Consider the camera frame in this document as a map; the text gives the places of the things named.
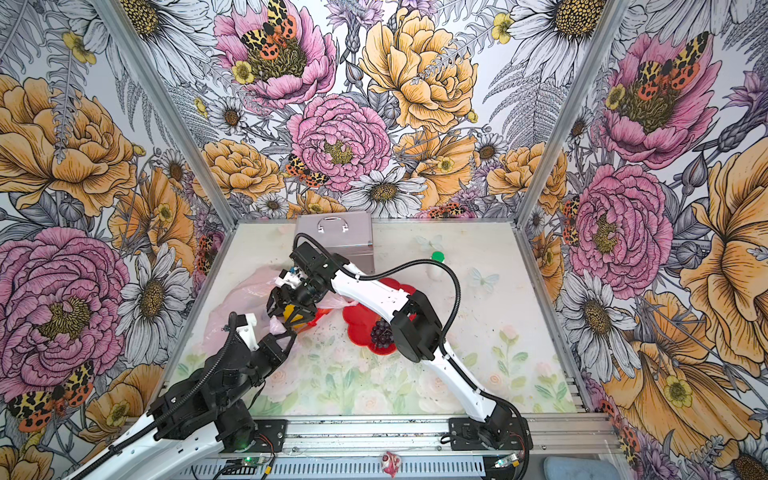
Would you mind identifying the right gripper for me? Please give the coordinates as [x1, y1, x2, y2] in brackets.
[262, 273, 329, 329]

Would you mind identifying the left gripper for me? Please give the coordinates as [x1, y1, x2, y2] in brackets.
[219, 332, 295, 409]

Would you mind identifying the pink plastic bag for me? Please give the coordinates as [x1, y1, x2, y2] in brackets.
[188, 266, 360, 363]

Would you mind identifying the red flower-shaped plate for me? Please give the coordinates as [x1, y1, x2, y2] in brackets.
[342, 303, 397, 356]

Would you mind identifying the dark grape bunch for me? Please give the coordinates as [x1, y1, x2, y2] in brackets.
[370, 319, 394, 350]

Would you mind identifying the orange carrot-like fruit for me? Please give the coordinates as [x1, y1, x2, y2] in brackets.
[283, 305, 331, 333]

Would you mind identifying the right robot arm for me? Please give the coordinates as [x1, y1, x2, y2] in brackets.
[266, 260, 527, 450]

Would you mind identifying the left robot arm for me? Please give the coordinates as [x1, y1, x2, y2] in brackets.
[69, 332, 296, 479]

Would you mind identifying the silver metal case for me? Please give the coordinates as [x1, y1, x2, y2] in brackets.
[295, 211, 375, 274]

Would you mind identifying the green circuit board left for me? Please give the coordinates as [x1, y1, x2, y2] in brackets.
[226, 456, 269, 468]

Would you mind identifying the green circuit board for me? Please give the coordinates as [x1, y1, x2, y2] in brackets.
[226, 456, 269, 468]
[494, 453, 520, 469]

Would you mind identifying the white bottle green cap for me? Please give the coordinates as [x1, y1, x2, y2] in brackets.
[427, 250, 445, 282]

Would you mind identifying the pink small toy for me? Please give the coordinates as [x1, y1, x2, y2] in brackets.
[381, 451, 402, 479]

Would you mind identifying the white vented strip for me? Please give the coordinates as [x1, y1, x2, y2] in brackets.
[174, 456, 486, 479]

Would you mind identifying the green circuit board right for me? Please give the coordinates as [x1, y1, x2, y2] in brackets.
[494, 453, 520, 469]

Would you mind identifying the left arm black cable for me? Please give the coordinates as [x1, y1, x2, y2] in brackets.
[65, 311, 241, 480]

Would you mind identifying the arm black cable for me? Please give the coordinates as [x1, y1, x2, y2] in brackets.
[65, 311, 241, 480]
[292, 232, 532, 480]

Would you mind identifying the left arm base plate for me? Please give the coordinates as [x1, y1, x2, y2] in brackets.
[245, 418, 288, 454]

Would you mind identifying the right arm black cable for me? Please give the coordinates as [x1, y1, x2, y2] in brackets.
[292, 232, 532, 480]

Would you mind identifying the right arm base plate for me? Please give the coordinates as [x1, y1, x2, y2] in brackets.
[447, 417, 534, 451]

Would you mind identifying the aluminium front rail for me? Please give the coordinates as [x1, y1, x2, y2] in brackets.
[119, 412, 619, 458]

